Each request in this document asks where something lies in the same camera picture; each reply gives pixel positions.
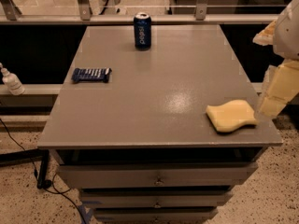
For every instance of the metal rail bracket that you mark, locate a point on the metal rail bracket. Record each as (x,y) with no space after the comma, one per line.
(12,12)
(201,8)
(85,11)

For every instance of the right metal rail bracket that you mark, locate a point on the right metal rail bracket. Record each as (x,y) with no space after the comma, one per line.
(201,8)

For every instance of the horizontal metal rail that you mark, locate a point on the horizontal metal rail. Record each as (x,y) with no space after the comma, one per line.
(128,19)

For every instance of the yellow sponge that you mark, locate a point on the yellow sponge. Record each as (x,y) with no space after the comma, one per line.
(231,116)

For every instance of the black metal leg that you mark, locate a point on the black metal leg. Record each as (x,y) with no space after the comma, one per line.
(42,181)

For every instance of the left metal rail bracket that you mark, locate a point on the left metal rail bracket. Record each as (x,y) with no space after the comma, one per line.
(12,12)

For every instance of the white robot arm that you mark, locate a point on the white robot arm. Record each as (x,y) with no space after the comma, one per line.
(286,34)

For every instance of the middle grey drawer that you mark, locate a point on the middle grey drawer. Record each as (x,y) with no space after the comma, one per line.
(157,199)

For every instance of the blue striped snack bar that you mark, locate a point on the blue striped snack bar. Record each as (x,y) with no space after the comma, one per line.
(91,75)

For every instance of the middle metal rail bracket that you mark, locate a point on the middle metal rail bracket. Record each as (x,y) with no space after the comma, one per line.
(85,11)

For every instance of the blue pepsi can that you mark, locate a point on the blue pepsi can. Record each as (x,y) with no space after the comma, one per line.
(142,30)

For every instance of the top grey drawer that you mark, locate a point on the top grey drawer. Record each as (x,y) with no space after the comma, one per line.
(155,175)

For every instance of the bottom grey drawer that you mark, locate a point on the bottom grey drawer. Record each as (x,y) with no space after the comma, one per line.
(155,215)

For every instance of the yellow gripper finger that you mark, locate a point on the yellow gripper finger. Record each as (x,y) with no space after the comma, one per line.
(280,86)
(265,37)

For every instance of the white plastic bottle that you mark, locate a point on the white plastic bottle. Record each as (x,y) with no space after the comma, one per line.
(12,82)

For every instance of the grey drawer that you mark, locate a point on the grey drawer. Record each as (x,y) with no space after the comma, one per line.
(155,215)
(157,199)
(155,175)

